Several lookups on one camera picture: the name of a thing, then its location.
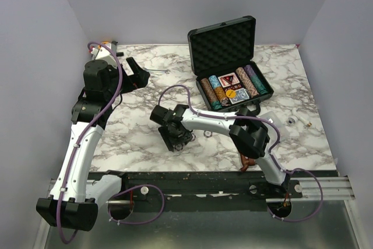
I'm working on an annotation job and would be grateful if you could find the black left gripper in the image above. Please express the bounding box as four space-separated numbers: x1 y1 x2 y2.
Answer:
105 57 150 101

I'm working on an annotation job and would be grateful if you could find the blue ten poker chip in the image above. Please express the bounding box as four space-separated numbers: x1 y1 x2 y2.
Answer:
203 132 212 138
174 144 183 151

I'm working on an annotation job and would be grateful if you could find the yellow big blind button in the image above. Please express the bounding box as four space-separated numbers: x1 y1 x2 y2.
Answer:
226 89 236 99

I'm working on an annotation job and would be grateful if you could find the black triangular all-in button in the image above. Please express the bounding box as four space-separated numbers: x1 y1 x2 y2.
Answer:
221 73 238 85

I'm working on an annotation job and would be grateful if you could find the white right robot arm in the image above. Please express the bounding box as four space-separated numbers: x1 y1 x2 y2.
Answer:
150 104 290 198

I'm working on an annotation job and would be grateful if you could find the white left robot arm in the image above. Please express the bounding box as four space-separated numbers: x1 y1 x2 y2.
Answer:
36 57 150 232

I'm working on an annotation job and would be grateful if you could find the black poker set case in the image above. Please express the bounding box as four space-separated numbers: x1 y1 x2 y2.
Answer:
188 16 274 115

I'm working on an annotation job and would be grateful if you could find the silver open-end wrench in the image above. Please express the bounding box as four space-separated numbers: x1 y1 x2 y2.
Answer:
146 69 170 73

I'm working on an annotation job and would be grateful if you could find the black t-shaped tool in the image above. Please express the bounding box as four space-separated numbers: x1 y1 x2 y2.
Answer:
111 40 124 57

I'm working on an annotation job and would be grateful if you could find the brown chip stack row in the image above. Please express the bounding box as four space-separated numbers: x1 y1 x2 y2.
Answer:
200 78 222 110

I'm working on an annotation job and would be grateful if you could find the blue playing card deck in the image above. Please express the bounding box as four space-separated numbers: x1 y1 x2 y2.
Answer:
229 88 250 104

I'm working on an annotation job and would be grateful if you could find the brown faucet tap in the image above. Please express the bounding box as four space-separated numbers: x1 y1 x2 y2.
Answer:
240 155 256 172

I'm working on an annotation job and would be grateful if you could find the teal chip stack row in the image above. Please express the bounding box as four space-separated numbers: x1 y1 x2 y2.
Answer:
250 75 268 94

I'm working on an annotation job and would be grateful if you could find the clear plastic bag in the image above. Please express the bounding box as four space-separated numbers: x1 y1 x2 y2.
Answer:
259 111 281 128

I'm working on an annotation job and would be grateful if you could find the white brass small fitting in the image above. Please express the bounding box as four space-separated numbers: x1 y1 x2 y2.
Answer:
299 117 312 127

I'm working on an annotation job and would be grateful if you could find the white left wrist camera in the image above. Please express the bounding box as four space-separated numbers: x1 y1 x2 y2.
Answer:
90 41 117 67

